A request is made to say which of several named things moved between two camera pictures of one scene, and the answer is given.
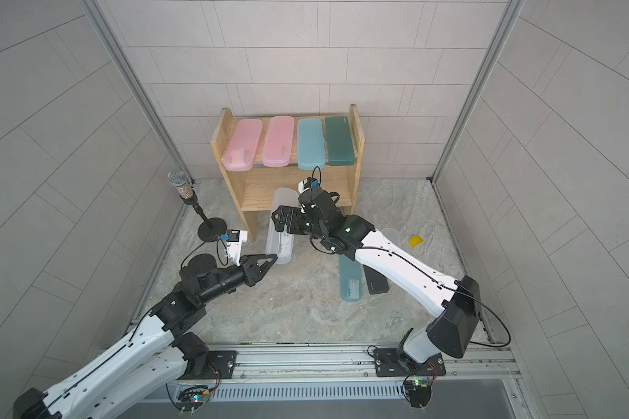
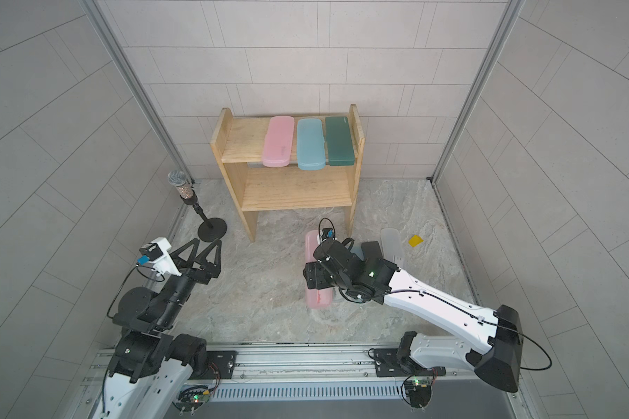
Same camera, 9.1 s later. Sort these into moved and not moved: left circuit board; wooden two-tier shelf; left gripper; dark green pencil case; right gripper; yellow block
Moved: left gripper; right gripper
Not moved: dark green pencil case; wooden two-tier shelf; left circuit board; yellow block
